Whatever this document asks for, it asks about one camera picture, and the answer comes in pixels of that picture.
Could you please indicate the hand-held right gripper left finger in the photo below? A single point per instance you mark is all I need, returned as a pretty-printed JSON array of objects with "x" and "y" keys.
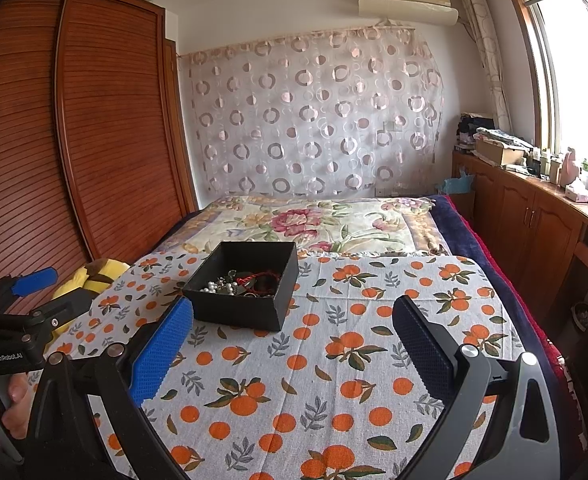
[{"x": 163, "y": 350}]

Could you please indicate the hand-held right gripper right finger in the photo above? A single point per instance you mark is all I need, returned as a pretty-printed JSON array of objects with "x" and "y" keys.
[{"x": 424, "y": 345}]

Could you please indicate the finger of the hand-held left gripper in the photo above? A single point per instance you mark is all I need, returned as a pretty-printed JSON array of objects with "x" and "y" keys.
[
  {"x": 36, "y": 280},
  {"x": 68, "y": 310}
]

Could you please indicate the black jewelry box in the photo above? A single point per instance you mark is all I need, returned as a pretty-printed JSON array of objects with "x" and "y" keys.
[{"x": 239, "y": 312}]

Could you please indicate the person's left hand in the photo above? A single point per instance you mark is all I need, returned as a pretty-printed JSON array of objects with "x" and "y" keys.
[{"x": 18, "y": 405}]

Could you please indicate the yellow striped plush toy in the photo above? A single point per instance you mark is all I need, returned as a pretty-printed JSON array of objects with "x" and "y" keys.
[{"x": 98, "y": 272}]

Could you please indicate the orange-print cloth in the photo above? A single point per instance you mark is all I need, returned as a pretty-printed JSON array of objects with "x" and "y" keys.
[{"x": 324, "y": 370}]

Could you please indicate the navy blanket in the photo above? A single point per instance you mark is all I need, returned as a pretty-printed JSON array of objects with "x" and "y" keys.
[{"x": 474, "y": 240}]

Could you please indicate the floral blanket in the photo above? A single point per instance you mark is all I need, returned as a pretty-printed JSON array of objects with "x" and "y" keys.
[{"x": 324, "y": 225}]

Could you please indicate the red blanket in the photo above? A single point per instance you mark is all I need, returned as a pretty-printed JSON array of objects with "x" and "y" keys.
[{"x": 574, "y": 390}]

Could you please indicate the wooden louvered wardrobe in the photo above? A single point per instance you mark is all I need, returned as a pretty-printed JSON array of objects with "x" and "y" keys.
[{"x": 98, "y": 135}]

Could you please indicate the wooden cabinet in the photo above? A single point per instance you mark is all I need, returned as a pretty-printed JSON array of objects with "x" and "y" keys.
[{"x": 524, "y": 220}]

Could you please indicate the blue bag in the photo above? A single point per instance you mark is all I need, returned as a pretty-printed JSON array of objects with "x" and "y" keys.
[{"x": 456, "y": 182}]

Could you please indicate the white tissue box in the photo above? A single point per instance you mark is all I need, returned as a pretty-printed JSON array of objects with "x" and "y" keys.
[{"x": 578, "y": 191}]

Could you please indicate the pile of clothes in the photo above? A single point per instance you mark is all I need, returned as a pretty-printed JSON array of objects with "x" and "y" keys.
[{"x": 474, "y": 130}]

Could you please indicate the pink figurine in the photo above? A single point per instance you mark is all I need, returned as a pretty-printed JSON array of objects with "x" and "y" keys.
[{"x": 569, "y": 165}]

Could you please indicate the sheer circle-pattern curtain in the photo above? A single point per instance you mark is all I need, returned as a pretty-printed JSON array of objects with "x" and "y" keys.
[{"x": 314, "y": 120}]

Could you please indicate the beige window curtain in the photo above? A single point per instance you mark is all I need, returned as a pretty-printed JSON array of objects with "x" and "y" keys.
[{"x": 489, "y": 60}]

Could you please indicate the window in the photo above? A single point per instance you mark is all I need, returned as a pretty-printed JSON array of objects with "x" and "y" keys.
[{"x": 574, "y": 60}]

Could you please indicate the wall air conditioner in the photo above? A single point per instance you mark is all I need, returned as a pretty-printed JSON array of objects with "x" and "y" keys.
[{"x": 404, "y": 0}]

